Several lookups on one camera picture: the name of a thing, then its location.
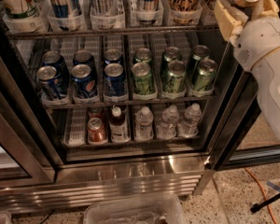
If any blue pepsi can front middle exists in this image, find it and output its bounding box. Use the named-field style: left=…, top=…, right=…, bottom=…
left=71, top=64, right=98, bottom=99

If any clear water bottle middle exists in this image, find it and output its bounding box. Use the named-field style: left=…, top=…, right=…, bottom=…
left=157, top=105, right=179, bottom=140

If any blue pepsi can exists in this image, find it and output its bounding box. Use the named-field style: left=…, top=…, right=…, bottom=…
left=36, top=65, right=67, bottom=100
left=73, top=49, right=95, bottom=68
left=71, top=64, right=98, bottom=99
left=42, top=50, right=70, bottom=83

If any blue pepsi can back middle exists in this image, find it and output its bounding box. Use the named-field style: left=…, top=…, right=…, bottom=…
left=73, top=49, right=95, bottom=68

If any brown tea bottle white cap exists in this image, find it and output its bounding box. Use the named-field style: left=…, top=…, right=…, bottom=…
left=109, top=106, right=129, bottom=143

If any red can front bottom shelf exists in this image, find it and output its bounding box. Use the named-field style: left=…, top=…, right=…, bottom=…
left=87, top=118, right=106, bottom=143

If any clear water bottle left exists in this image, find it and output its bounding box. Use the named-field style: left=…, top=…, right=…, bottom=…
left=135, top=106, right=153, bottom=140

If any red can shelf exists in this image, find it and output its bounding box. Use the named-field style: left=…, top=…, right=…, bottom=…
left=87, top=118, right=106, bottom=143
left=89, top=106, right=104, bottom=119

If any stainless steel fridge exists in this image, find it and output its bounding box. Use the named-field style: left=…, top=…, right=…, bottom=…
left=0, top=4, right=280, bottom=214

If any clear water bottle right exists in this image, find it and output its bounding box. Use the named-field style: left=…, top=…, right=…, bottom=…
left=177, top=103, right=202, bottom=138

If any green can column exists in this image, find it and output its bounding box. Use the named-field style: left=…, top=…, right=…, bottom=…
left=160, top=47, right=182, bottom=75
left=133, top=48, right=152, bottom=64
left=162, top=61, right=186, bottom=93
left=191, top=59, right=217, bottom=91
left=132, top=63, right=155, bottom=95
left=188, top=45, right=210, bottom=77

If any blue can column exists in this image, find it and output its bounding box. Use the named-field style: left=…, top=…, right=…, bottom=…
left=104, top=49, right=123, bottom=64
left=104, top=63, right=127, bottom=97

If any red can back bottom shelf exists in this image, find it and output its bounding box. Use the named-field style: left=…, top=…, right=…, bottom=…
left=89, top=106, right=104, bottom=119

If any black tripod leg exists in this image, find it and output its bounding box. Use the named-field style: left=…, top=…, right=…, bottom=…
left=250, top=193, right=280, bottom=213

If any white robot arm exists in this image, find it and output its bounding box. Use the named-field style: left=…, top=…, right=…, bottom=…
left=214, top=0, right=280, bottom=141

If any clear water bottle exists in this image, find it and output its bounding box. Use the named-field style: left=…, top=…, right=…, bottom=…
left=135, top=106, right=153, bottom=140
left=177, top=103, right=202, bottom=138
left=157, top=105, right=179, bottom=140

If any clear plastic bin on floor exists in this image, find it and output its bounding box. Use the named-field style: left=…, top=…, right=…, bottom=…
left=83, top=194, right=186, bottom=224

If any orange cable on floor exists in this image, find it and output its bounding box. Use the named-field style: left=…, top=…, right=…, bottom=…
left=244, top=167, right=278, bottom=224

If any blue pepsi can back left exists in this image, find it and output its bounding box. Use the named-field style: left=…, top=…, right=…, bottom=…
left=42, top=50, right=70, bottom=83

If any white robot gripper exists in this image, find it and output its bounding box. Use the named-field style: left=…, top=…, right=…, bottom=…
left=214, top=0, right=280, bottom=72

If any blue pepsi can front left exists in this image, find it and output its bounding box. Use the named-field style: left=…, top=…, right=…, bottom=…
left=36, top=65, right=67, bottom=100

